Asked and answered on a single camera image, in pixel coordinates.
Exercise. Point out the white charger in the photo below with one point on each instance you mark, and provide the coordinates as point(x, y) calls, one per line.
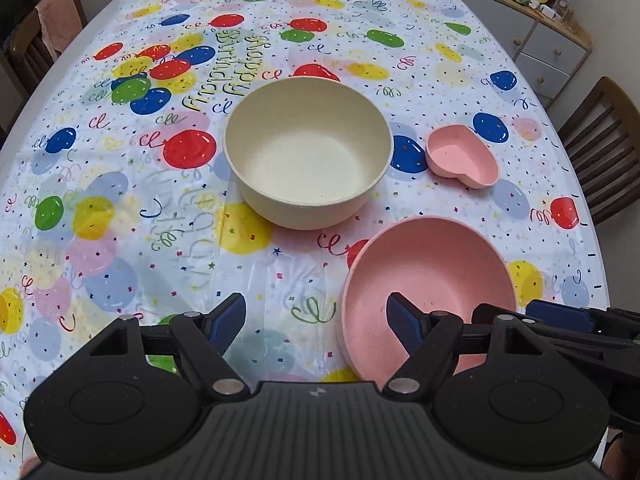
point(545, 9)

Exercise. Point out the wooden slat-back chair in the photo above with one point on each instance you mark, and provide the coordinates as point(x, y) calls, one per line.
point(600, 105)

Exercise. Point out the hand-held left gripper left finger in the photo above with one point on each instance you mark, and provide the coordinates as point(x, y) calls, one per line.
point(230, 317)

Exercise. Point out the pink bowl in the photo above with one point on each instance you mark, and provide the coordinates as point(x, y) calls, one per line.
point(440, 270)

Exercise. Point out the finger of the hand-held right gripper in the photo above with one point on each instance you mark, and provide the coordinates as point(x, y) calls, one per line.
point(560, 316)
point(575, 342)

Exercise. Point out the wooden chair with towel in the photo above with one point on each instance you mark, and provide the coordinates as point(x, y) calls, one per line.
point(25, 50)

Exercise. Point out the small pink heart dish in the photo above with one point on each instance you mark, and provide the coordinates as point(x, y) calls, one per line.
point(460, 155)

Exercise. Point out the balloon printed tablecloth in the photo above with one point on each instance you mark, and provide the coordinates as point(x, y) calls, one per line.
point(150, 210)

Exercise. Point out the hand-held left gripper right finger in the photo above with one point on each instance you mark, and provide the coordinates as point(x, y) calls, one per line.
point(407, 325)

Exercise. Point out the cream bowl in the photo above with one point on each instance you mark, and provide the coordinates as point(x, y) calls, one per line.
point(305, 160)

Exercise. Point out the white drawer cabinet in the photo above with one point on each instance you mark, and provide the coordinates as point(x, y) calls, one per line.
point(550, 40)

